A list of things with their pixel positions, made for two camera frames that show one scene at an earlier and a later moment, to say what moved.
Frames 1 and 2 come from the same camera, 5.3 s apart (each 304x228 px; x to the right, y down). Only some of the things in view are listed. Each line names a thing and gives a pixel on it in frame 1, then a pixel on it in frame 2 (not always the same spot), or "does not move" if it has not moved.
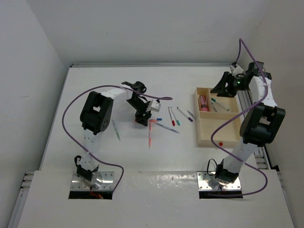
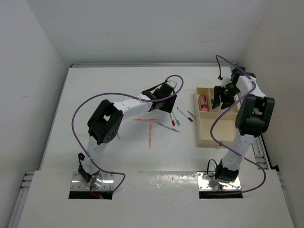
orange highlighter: x=150 y=134 does not move
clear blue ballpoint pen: x=167 y=128 does not move
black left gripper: x=143 y=119 to x=167 y=107
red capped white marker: x=172 y=120 does not move
